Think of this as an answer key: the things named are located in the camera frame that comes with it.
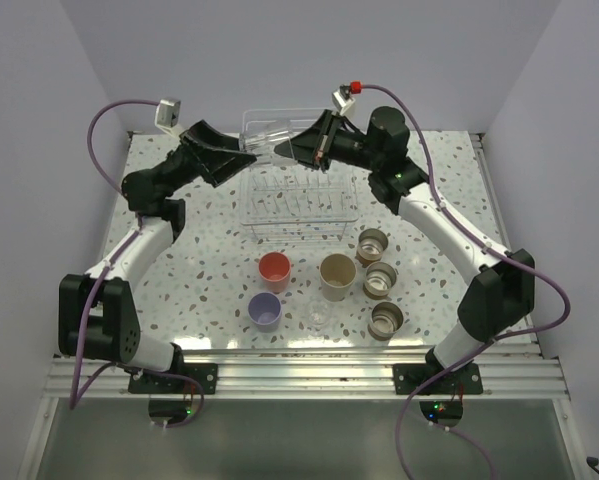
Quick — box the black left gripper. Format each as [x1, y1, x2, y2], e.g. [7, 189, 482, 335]
[155, 120, 260, 195]

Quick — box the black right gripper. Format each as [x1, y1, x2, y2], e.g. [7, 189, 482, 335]
[275, 110, 382, 172]

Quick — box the clear faceted glass cup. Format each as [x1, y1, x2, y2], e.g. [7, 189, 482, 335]
[239, 119, 293, 157]

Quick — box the steel cup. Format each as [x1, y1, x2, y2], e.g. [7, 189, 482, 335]
[363, 261, 398, 298]
[368, 301, 404, 341]
[356, 228, 389, 265]

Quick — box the beige plastic cup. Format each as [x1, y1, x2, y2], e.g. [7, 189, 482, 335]
[319, 253, 357, 302]

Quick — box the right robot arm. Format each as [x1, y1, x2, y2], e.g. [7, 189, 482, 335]
[274, 106, 535, 393]

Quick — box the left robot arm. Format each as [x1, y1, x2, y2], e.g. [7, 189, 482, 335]
[58, 121, 256, 393]

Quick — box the coral red plastic cup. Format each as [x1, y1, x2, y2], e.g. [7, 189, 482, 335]
[258, 252, 291, 294]

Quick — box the small clear glass cup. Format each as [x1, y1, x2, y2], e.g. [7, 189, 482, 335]
[306, 301, 333, 335]

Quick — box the lilac plastic cup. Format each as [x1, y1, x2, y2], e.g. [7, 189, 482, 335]
[248, 292, 282, 333]

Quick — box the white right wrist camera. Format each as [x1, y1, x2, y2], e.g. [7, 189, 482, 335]
[331, 85, 355, 116]

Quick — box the clear wire dish rack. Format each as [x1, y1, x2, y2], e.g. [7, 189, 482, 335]
[239, 108, 359, 243]

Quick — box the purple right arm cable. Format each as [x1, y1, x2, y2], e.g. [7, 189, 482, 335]
[351, 79, 573, 480]

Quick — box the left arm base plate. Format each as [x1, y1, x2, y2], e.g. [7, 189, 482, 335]
[128, 363, 219, 395]

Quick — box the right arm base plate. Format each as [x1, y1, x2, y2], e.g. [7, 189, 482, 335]
[392, 363, 484, 395]

